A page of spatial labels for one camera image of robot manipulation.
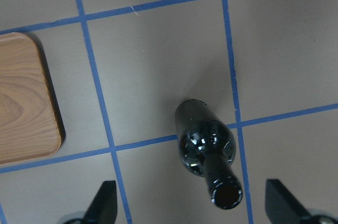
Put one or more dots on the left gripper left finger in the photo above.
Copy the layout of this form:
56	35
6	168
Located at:
103	208

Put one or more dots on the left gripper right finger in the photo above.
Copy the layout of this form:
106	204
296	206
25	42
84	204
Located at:
281	206

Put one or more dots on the dark wine bottle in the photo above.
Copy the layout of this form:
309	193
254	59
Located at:
207	148

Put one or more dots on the wooden tray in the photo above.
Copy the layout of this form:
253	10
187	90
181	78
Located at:
31	123

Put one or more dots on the brown paper table mat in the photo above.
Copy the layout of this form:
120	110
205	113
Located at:
267	68

